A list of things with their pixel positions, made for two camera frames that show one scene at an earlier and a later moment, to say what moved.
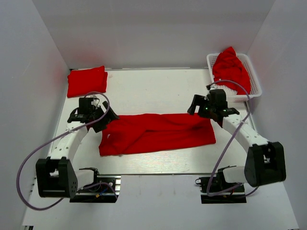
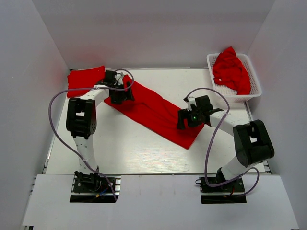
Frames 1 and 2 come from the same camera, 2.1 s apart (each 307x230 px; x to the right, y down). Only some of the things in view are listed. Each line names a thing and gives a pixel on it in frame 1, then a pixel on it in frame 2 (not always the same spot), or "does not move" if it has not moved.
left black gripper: x=102 y=126 to x=128 y=96
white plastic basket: x=255 y=89 does not move
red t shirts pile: x=227 y=66 does not move
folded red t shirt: x=81 y=82 does not move
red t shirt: x=132 y=133 to x=157 y=114
